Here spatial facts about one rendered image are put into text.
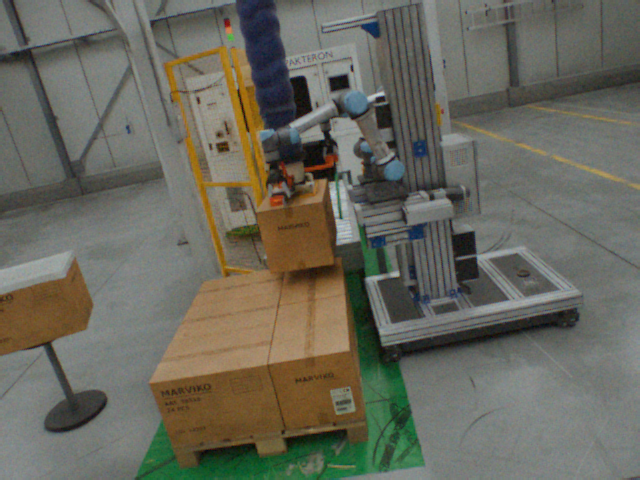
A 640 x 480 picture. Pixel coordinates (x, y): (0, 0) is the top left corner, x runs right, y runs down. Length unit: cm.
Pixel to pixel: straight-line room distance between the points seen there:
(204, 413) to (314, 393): 56
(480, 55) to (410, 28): 986
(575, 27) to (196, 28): 882
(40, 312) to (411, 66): 256
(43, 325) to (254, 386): 139
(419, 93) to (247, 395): 191
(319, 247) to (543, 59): 1099
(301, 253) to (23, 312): 164
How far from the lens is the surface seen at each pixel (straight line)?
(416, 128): 303
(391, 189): 285
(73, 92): 1325
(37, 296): 324
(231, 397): 256
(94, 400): 377
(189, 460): 287
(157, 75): 417
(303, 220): 291
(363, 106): 259
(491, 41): 1291
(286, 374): 245
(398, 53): 298
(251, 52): 303
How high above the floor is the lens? 181
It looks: 19 degrees down
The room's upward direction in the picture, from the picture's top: 12 degrees counter-clockwise
